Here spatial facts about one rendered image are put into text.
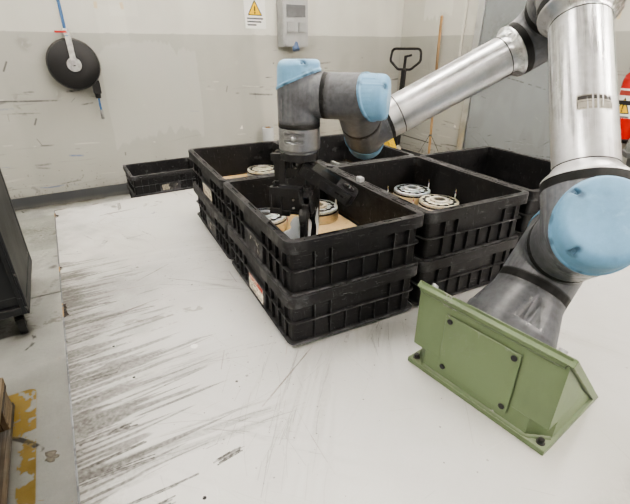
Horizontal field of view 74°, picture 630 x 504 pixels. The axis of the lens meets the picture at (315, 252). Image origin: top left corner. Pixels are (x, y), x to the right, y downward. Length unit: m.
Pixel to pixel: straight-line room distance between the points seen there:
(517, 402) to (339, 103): 0.53
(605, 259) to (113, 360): 0.80
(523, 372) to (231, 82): 3.97
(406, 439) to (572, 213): 0.39
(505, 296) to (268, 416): 0.42
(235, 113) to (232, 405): 3.83
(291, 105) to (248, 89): 3.68
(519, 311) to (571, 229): 0.17
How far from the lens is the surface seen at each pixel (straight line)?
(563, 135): 0.70
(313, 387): 0.75
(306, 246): 0.70
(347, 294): 0.80
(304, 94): 0.73
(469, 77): 0.87
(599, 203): 0.63
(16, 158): 4.17
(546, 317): 0.73
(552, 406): 0.68
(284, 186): 0.79
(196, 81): 4.24
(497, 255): 1.07
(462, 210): 0.90
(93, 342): 0.94
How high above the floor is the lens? 1.22
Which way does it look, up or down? 26 degrees down
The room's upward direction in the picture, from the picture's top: straight up
